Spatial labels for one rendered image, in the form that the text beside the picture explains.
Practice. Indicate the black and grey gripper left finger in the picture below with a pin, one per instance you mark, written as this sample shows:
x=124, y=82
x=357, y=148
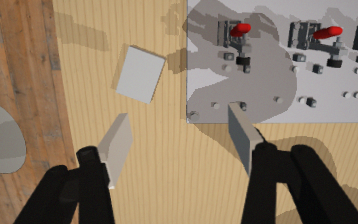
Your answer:
x=55, y=198

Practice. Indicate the grey rectangular plate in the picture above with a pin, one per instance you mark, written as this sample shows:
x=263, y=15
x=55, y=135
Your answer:
x=140, y=74

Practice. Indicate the grey metal fixture plate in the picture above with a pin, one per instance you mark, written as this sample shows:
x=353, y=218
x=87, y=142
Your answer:
x=271, y=74

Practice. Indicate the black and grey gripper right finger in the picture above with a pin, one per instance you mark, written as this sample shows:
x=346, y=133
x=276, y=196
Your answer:
x=319, y=199

